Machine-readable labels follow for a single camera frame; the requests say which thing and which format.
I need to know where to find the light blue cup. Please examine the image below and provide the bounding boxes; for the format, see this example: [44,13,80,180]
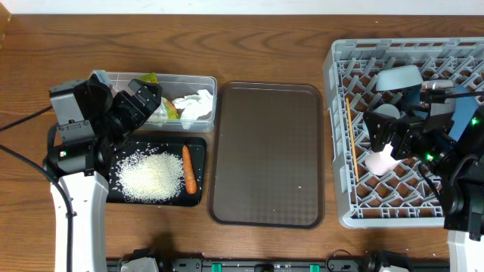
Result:
[362,104,400,136]

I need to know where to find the pink cup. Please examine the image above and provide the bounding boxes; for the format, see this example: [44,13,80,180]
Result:
[365,144,400,176]

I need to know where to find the yellow green snack wrapper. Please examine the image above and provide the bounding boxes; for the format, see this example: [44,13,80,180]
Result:
[138,73,180,123]

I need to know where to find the wooden chopstick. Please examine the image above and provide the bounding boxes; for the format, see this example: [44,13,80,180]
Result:
[345,97,359,183]

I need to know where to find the dark blue plate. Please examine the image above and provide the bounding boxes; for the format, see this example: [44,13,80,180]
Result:
[401,87,479,141]

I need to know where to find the light blue rice bowl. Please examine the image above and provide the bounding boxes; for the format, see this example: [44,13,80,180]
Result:
[376,65,423,91]

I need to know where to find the white napkin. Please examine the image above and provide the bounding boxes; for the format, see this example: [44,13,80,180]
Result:
[172,89,213,132]

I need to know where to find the grey dishwasher rack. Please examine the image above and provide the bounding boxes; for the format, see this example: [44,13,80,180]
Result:
[322,37,483,229]

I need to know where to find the orange carrot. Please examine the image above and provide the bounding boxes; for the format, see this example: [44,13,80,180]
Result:
[182,146,198,194]

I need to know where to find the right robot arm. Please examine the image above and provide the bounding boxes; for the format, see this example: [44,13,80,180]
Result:
[363,80,483,271]

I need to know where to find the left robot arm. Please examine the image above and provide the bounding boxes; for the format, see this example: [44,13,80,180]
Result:
[43,70,163,271]

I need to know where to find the clear plastic bin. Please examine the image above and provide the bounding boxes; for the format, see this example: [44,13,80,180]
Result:
[108,72,217,132]

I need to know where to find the black plastic tray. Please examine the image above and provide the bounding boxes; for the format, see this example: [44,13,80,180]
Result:
[107,135,206,207]

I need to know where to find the white rice pile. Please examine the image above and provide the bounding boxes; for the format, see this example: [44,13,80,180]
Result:
[111,149,183,203]

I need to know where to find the brown serving tray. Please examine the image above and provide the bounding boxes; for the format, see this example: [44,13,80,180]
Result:
[207,82,324,230]

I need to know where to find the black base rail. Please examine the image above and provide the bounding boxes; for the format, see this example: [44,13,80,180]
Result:
[107,249,451,272]

